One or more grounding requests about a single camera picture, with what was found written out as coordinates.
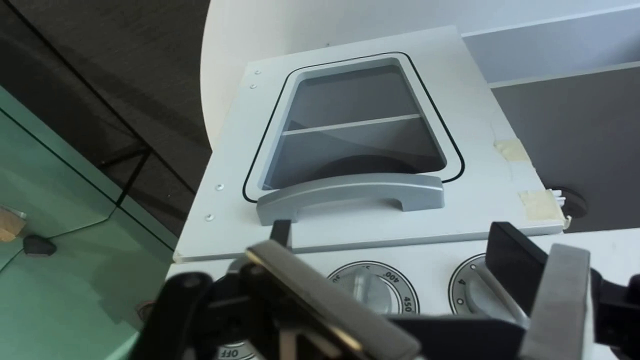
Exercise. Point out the small black object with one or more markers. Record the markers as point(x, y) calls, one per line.
point(38, 244)

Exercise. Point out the beige tape piece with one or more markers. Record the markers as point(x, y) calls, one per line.
point(540, 205)
point(511, 148)

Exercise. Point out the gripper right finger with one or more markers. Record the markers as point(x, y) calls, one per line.
point(556, 300)

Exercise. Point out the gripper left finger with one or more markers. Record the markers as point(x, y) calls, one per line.
point(320, 300)

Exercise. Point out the green glass table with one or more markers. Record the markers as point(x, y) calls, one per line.
point(66, 300)

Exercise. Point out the white toy kitchen unit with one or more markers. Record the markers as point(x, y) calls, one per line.
point(440, 257)

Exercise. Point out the white oven door with window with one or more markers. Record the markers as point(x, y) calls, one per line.
point(466, 132)

